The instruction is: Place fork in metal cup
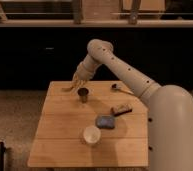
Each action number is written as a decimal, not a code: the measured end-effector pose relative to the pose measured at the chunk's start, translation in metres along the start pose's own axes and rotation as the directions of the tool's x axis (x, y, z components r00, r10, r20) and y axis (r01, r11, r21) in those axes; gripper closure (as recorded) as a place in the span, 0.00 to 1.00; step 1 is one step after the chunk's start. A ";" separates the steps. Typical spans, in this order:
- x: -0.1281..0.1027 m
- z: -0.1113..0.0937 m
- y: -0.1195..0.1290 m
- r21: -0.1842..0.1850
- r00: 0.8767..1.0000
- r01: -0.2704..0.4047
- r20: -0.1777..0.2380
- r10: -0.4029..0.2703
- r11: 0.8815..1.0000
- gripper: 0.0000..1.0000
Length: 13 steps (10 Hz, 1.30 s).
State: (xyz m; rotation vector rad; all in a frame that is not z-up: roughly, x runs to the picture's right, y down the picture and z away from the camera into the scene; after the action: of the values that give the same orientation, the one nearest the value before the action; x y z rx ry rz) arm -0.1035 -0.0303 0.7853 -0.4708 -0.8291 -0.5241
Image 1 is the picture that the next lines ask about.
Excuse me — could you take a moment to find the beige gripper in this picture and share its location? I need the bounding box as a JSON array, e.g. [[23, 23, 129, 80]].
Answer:
[[72, 63, 90, 89]]

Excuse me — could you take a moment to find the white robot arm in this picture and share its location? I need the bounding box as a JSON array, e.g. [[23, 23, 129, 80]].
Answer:
[[73, 39, 193, 171]]

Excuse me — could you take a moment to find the metal cup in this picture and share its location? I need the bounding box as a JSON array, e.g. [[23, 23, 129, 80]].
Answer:
[[77, 87, 89, 103]]

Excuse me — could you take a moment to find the white paper cup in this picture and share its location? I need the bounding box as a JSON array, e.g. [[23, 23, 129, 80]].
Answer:
[[82, 125, 101, 146]]

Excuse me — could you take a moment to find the wooden railing shelf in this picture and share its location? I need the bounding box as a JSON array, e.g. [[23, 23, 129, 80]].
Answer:
[[0, 0, 193, 27]]

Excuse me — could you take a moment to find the brush with black handle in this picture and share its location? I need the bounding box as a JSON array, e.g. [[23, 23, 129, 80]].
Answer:
[[111, 104, 132, 117]]

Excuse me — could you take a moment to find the black post at floor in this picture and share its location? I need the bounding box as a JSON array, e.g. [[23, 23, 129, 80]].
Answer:
[[0, 142, 6, 171]]

